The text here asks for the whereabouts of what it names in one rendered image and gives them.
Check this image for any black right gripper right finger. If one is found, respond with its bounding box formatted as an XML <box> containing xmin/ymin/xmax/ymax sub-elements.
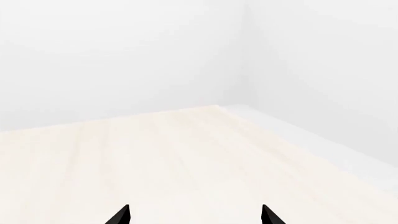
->
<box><xmin>261</xmin><ymin>203</ymin><xmax>287</xmax><ymax>224</ymax></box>

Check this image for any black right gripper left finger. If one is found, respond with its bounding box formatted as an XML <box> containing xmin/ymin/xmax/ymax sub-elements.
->
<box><xmin>104</xmin><ymin>203</ymin><xmax>131</xmax><ymax>224</ymax></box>

